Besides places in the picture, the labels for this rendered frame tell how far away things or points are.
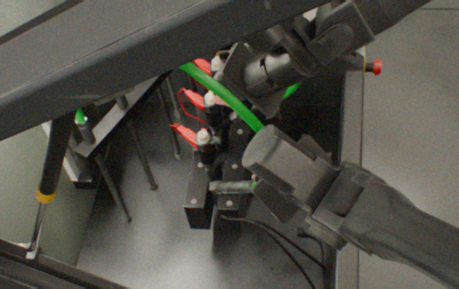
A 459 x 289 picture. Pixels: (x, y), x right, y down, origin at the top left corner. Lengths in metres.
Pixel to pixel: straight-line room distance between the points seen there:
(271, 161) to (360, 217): 0.12
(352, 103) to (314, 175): 0.65
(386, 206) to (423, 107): 1.96
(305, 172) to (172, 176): 0.74
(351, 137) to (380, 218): 0.68
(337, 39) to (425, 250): 0.34
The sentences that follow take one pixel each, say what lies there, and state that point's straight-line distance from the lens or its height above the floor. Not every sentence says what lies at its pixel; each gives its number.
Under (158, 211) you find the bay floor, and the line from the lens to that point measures 1.44.
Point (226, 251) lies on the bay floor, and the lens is 1.37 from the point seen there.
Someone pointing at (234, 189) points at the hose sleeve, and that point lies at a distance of 1.05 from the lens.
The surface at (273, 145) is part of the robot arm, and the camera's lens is 0.75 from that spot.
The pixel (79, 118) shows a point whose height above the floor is 1.17.
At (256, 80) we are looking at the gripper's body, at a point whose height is 1.32.
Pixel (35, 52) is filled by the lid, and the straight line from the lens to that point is 0.54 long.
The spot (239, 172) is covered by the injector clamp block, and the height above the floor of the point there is 0.98.
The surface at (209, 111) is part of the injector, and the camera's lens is 1.21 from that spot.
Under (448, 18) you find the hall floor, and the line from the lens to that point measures 2.94.
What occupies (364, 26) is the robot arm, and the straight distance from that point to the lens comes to 0.89.
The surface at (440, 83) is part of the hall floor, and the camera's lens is 2.71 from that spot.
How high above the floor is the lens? 2.04
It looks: 53 degrees down
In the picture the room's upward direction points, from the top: 12 degrees counter-clockwise
